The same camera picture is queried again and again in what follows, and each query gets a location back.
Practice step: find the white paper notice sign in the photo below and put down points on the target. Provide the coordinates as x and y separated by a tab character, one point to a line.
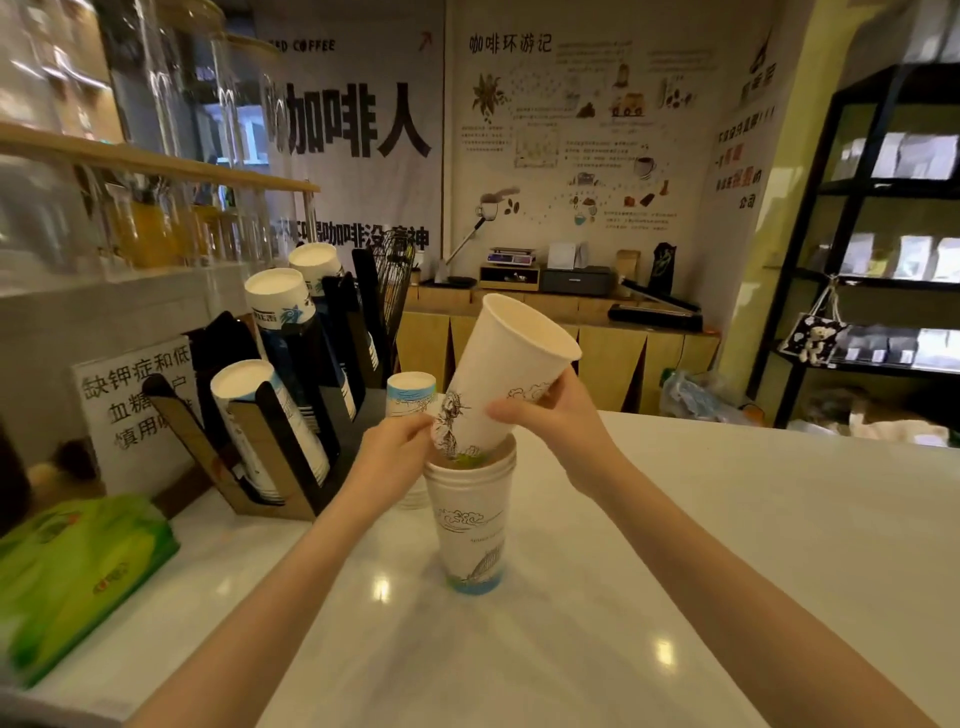
120	420

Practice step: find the person's right hand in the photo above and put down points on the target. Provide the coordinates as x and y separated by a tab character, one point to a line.
571	435

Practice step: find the beige cloth bag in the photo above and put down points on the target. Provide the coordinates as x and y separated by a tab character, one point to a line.
896	429

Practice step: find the crumpled clear plastic bags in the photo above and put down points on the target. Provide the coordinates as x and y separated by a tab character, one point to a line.
697	397

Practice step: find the black metal shelf rack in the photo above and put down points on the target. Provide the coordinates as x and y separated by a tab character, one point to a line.
806	225

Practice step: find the white card box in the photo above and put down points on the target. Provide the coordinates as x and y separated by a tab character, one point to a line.
566	256

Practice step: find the black printer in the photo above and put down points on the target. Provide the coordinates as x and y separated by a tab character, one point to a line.
576	280

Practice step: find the brown paper bag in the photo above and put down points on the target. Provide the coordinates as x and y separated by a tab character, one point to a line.
627	264

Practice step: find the black and cardboard cup holder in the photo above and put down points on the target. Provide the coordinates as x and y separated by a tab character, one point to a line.
300	450

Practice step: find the illustrated coffee wall poster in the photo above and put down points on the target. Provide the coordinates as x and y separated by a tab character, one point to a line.
577	135

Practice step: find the row of dark packets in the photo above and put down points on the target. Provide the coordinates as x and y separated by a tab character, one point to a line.
892	346

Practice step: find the wooden shelf board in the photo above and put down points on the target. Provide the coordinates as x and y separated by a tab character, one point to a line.
150	161

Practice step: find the person's left hand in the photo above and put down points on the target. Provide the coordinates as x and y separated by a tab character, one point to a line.
386	465

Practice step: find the person's right forearm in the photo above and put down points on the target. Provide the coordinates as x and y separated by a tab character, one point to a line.
735	600

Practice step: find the wooden cabinet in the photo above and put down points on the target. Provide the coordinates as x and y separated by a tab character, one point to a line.
615	352

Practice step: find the black desk lamp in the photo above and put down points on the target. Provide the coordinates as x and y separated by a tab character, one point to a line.
459	251

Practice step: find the row of glass jars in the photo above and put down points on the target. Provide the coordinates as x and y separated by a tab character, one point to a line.
150	67

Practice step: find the upturned paper cup stack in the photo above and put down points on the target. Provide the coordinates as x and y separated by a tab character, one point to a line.
409	394

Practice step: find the white banner with black letters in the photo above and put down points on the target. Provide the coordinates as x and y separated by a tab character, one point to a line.
360	135

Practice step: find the tall white paper cup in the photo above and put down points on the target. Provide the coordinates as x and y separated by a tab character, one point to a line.
506	360

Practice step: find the row of glass syrup bottles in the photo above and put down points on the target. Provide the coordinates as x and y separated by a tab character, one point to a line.
187	225

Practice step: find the person's left forearm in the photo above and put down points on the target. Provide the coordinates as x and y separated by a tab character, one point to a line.
274	607

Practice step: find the black bag sealer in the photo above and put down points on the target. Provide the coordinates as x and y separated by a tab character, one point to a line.
656	311

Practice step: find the small wooden box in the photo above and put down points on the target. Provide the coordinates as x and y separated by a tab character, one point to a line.
510	277

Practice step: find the small digital scale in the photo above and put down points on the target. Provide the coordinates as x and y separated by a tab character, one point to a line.
511	256

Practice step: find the row of white coffee bags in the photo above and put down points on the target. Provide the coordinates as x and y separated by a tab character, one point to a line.
904	156
911	257

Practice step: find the sleeve of white paper cups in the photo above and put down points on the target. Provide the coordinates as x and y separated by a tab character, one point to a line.
281	300
247	405
319	264

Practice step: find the narrow white wall poster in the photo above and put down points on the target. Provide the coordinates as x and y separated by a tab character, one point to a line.
742	135

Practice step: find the hanging bag with teddy bear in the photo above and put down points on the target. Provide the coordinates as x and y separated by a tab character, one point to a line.
814	334

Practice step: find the person's right thumb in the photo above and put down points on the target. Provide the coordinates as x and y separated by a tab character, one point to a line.
516	413

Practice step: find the green tissue packet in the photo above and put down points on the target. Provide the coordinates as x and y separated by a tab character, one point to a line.
75	577

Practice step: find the stack of printed paper cups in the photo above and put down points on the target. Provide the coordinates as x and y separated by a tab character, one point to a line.
472	517

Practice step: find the person's left thumb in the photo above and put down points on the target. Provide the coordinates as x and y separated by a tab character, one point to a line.
411	424

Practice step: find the black coffee bag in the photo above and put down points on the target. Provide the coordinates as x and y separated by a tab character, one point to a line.
663	270

